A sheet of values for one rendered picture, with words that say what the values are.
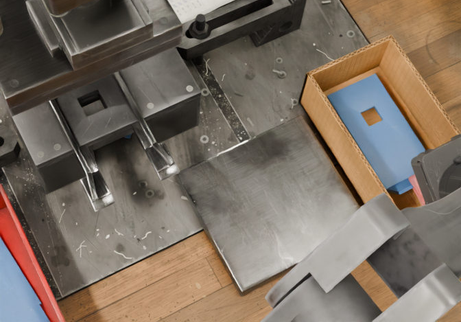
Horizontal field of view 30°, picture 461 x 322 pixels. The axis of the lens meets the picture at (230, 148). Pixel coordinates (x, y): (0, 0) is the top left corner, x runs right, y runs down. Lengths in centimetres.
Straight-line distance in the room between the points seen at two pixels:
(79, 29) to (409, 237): 35
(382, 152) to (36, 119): 40
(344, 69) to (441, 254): 47
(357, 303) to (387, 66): 51
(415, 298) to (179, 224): 45
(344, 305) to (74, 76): 35
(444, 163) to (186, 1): 38
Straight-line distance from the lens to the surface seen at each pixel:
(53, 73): 81
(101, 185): 93
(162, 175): 93
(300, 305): 63
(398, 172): 103
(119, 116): 96
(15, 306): 98
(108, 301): 97
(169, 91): 97
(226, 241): 97
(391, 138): 105
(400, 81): 108
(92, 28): 78
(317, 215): 99
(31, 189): 103
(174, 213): 100
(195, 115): 102
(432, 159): 92
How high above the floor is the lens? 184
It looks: 65 degrees down
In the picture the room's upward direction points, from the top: 8 degrees clockwise
